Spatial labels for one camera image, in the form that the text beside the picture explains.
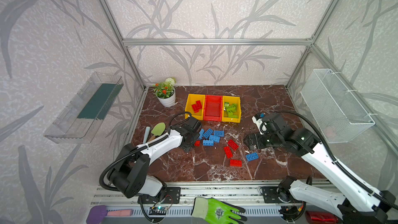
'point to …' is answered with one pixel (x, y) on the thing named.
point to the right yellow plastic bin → (231, 99)
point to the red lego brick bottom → (236, 163)
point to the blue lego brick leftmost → (202, 131)
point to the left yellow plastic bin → (191, 99)
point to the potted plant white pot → (165, 92)
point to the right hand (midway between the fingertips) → (250, 134)
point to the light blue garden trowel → (147, 131)
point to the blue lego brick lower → (209, 142)
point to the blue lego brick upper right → (218, 132)
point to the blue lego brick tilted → (208, 132)
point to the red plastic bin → (213, 108)
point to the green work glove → (215, 211)
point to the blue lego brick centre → (215, 138)
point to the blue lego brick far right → (251, 156)
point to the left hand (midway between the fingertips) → (198, 135)
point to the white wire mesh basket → (338, 115)
